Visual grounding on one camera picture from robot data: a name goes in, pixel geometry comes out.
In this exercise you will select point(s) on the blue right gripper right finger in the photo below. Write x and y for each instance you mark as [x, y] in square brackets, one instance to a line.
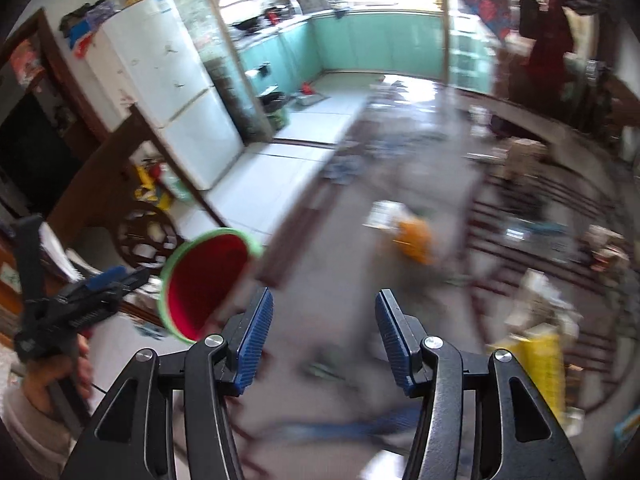
[401, 344]

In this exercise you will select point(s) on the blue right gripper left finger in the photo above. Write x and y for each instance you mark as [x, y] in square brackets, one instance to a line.
[247, 340]

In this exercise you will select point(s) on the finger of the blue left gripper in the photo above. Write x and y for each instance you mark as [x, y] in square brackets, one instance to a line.
[118, 278]

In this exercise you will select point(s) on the orange white snack bag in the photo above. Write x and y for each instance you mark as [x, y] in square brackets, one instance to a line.
[410, 233]

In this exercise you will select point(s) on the black kitchen trash bin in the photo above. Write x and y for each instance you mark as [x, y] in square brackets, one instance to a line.
[274, 104]

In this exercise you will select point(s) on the teal kitchen cabinets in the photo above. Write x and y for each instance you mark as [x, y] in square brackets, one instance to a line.
[414, 44]

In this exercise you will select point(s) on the person's left hand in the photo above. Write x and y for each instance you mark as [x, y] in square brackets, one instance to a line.
[40, 375]

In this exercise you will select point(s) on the red bin with green rim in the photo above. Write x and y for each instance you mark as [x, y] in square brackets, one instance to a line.
[199, 276]

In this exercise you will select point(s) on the dark wooden chair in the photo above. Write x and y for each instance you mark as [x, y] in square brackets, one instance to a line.
[102, 195]

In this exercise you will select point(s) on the yellow drink carton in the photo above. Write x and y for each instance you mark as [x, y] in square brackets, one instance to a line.
[539, 328]

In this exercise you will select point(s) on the crumpled beige paper ball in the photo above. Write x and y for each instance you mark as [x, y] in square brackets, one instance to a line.
[522, 159]

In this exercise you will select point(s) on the crumpled red white paper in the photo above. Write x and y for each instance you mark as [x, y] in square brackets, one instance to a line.
[609, 259]

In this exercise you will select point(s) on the white refrigerator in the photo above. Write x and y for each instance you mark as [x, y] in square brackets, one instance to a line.
[144, 56]

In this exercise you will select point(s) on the red mop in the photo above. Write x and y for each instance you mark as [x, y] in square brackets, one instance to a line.
[307, 96]

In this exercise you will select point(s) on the black wok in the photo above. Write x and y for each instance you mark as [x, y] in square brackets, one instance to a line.
[249, 26]

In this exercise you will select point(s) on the red hanging garment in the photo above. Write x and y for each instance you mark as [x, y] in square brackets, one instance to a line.
[545, 65]

